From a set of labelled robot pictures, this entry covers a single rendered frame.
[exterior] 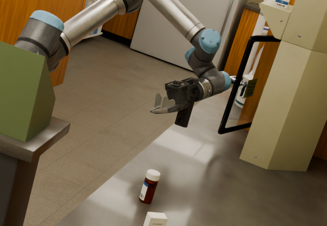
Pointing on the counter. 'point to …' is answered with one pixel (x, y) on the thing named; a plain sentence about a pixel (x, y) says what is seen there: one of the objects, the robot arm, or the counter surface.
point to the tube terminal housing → (294, 89)
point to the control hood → (276, 17)
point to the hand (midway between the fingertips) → (154, 112)
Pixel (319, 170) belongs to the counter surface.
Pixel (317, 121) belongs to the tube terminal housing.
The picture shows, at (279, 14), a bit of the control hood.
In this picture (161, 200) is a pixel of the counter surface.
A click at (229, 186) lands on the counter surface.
